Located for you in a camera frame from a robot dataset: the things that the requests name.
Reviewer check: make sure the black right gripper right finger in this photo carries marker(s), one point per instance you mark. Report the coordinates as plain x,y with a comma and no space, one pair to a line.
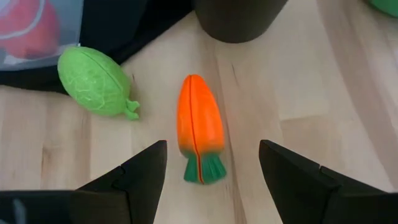
295,180

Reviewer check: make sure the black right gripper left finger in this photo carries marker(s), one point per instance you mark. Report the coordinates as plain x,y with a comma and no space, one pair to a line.
140,174

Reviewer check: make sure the orange toy carrot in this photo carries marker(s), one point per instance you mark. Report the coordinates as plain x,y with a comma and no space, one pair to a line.
205,118

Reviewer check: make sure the green toy corn cob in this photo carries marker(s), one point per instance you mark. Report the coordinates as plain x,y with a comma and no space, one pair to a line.
384,6

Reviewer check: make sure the clear plastic tupperware container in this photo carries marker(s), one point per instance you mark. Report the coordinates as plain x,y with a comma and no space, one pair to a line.
66,31

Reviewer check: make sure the black cloth mat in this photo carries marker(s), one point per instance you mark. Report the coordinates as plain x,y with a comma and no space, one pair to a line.
124,28

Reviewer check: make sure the green plant in black pot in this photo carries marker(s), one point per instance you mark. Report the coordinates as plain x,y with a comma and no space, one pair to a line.
239,18

